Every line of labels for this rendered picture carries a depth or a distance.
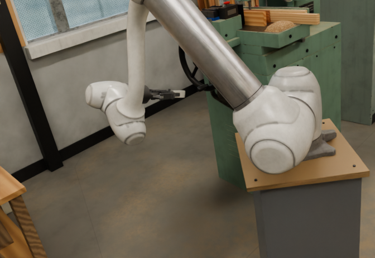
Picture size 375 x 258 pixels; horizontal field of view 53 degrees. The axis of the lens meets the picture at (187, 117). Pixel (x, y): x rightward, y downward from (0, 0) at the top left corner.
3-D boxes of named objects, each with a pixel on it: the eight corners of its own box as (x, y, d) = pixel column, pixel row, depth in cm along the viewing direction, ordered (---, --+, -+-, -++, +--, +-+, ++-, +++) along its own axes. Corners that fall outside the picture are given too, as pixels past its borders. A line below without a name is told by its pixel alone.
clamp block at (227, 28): (200, 40, 174) (197, 20, 170) (221, 32, 181) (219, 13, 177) (222, 43, 163) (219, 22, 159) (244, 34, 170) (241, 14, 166)
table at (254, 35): (172, 42, 193) (169, 30, 190) (215, 27, 208) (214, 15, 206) (263, 55, 147) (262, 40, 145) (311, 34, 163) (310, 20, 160)
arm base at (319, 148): (349, 151, 117) (349, 135, 115) (281, 168, 116) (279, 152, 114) (322, 127, 134) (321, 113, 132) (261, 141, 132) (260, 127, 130)
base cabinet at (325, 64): (217, 177, 226) (199, 63, 196) (279, 137, 256) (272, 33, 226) (277, 208, 192) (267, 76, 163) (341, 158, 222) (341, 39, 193)
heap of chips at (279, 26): (261, 31, 158) (261, 24, 157) (281, 23, 164) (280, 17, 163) (278, 32, 151) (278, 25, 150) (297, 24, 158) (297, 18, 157)
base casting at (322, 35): (200, 63, 196) (197, 46, 193) (272, 34, 226) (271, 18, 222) (268, 76, 163) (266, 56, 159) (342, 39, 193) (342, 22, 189)
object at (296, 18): (209, 18, 201) (208, 11, 200) (212, 18, 202) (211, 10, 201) (316, 24, 153) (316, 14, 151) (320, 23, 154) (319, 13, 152)
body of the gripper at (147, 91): (143, 87, 147) (163, 87, 153) (132, 83, 153) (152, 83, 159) (142, 105, 148) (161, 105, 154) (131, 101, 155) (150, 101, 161)
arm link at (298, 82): (325, 121, 125) (323, 57, 116) (318, 150, 111) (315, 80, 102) (276, 120, 132) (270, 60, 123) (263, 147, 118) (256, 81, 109)
